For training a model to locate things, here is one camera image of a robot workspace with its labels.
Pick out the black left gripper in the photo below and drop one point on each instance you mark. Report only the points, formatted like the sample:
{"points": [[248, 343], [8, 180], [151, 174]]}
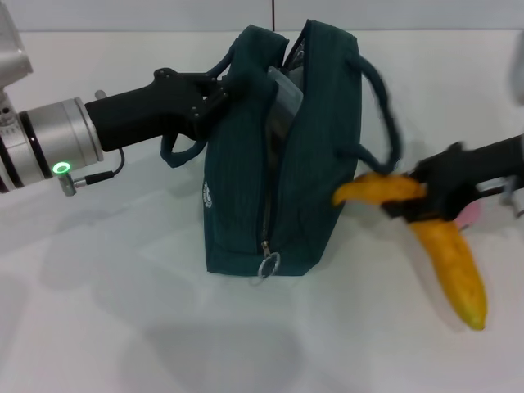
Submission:
{"points": [[135, 114]]}

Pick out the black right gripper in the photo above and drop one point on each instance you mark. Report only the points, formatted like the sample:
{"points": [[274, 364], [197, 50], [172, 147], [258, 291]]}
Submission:
{"points": [[471, 172]]}

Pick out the pink ball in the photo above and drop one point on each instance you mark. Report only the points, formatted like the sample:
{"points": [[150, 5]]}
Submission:
{"points": [[471, 215]]}

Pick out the clear blue-rimmed plastic container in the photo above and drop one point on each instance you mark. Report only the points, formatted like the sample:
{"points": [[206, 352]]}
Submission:
{"points": [[288, 96]]}

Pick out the yellow banana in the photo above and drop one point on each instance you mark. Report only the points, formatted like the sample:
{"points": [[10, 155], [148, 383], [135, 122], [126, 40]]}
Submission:
{"points": [[454, 262]]}

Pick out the dark teal zipper bag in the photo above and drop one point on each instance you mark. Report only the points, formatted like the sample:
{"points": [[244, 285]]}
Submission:
{"points": [[237, 184]]}

